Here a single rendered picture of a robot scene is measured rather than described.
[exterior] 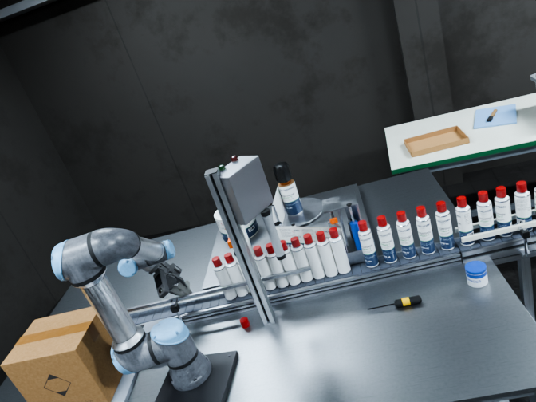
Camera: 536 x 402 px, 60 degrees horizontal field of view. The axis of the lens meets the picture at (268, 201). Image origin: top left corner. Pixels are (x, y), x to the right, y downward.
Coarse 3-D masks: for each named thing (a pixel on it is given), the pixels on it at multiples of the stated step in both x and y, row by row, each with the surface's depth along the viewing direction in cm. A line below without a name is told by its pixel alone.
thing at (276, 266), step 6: (270, 246) 184; (270, 252) 185; (270, 258) 186; (276, 258) 186; (270, 264) 188; (276, 264) 187; (276, 270) 188; (282, 270) 189; (276, 282) 192; (282, 282) 191; (288, 282) 193; (282, 288) 192
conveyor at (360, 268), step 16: (400, 256) 187; (416, 256) 184; (432, 256) 181; (352, 272) 189; (368, 272) 185; (288, 288) 192; (192, 304) 202; (208, 304) 199; (224, 304) 195; (144, 320) 203
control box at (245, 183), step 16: (240, 160) 165; (256, 160) 164; (224, 176) 156; (240, 176) 158; (256, 176) 164; (240, 192) 158; (256, 192) 164; (240, 208) 159; (256, 208) 165; (240, 224) 163
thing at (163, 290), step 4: (156, 272) 194; (160, 272) 192; (156, 276) 193; (160, 276) 191; (164, 276) 192; (156, 280) 192; (160, 280) 190; (164, 280) 191; (156, 284) 191; (160, 284) 189; (164, 284) 189; (156, 288) 190; (160, 288) 188; (164, 288) 187; (160, 292) 187; (164, 292) 187; (168, 292) 188; (160, 296) 188; (164, 296) 189
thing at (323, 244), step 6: (318, 234) 181; (324, 234) 182; (318, 240) 182; (324, 240) 182; (318, 246) 183; (324, 246) 182; (330, 246) 184; (324, 252) 183; (330, 252) 184; (324, 258) 185; (330, 258) 185; (324, 264) 187; (330, 264) 186; (330, 270) 187; (336, 270) 188; (330, 276) 188
